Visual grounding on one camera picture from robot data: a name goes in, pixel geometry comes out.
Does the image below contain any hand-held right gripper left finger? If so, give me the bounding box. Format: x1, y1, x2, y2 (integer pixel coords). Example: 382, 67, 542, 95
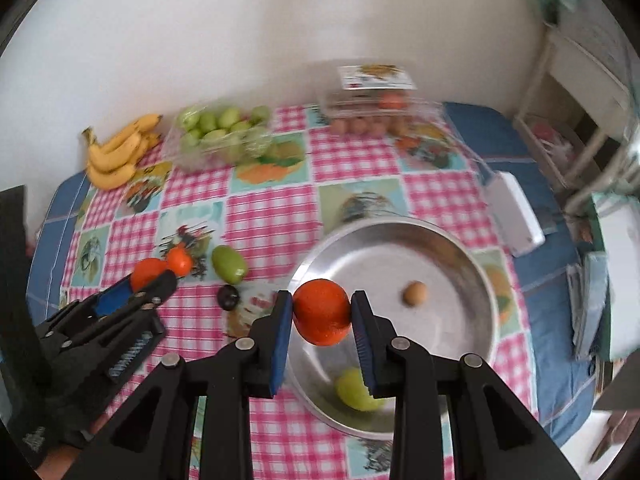
70, 290, 293, 480

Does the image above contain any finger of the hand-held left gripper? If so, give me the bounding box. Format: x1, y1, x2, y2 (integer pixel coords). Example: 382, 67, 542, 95
45, 277, 136, 333
125, 271, 178, 312

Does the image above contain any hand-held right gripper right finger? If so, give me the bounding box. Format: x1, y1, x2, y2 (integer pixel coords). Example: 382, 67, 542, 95
350, 290, 573, 480

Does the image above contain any green jujube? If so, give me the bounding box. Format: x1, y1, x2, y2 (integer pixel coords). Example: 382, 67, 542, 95
211, 245, 249, 284
335, 367, 388, 412

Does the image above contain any dark plum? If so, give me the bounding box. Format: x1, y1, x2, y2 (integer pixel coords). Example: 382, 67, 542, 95
217, 284, 241, 312

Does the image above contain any round steel plate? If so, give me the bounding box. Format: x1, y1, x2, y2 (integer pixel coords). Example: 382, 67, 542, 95
286, 216, 502, 441

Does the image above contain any person's left forearm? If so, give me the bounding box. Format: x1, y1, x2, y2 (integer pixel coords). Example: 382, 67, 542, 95
36, 452, 85, 480

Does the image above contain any person's left hand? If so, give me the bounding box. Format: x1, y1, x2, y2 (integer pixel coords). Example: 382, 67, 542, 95
10, 355, 118, 461

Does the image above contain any pink checkered tablecloth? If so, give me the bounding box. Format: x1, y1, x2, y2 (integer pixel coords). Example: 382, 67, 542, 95
57, 102, 538, 480

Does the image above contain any clear plastic tray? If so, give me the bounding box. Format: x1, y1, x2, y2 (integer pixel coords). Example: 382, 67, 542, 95
170, 102, 281, 171

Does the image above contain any yellow banana bunch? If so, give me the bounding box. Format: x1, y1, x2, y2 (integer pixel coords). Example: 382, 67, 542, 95
82, 114, 164, 191

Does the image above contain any pile of green jujubes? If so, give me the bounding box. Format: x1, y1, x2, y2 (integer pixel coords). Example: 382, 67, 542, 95
177, 105, 278, 161

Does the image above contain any blue tablecloth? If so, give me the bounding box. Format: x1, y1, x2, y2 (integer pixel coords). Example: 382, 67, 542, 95
25, 102, 601, 448

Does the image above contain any white plastic box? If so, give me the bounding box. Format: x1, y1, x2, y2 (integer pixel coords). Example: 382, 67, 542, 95
485, 171, 546, 257

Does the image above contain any pile of tan longans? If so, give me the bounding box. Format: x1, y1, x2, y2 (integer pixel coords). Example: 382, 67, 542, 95
327, 115, 416, 137

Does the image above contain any brown wooden object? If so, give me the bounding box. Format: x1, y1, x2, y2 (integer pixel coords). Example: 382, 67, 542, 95
590, 410, 628, 463

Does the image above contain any clear plastic clamshell box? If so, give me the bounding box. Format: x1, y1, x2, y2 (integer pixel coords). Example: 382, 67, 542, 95
315, 62, 441, 136

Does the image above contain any green-edged white board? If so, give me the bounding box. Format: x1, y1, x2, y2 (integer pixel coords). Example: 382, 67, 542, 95
590, 192, 640, 361

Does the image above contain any white wooden shelf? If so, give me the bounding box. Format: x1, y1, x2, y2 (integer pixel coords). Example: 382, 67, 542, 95
515, 25, 640, 201

